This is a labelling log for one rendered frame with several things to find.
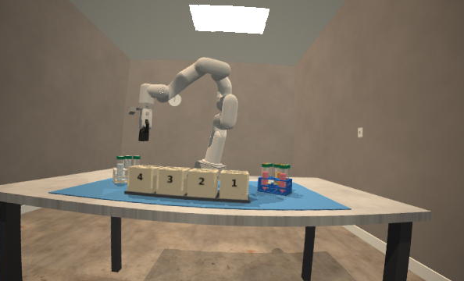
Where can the beige bucket adapter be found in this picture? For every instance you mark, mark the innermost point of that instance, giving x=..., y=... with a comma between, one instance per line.
x=171, y=181
x=234, y=184
x=202, y=183
x=142, y=178

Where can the blue bench mat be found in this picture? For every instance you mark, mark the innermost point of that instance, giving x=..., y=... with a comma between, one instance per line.
x=300, y=199

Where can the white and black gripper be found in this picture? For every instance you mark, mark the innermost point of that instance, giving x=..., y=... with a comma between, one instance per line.
x=145, y=117

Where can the beige tube rack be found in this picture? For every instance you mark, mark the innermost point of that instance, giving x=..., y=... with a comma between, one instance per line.
x=114, y=177

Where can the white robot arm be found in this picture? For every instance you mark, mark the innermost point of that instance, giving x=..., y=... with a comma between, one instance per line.
x=220, y=123

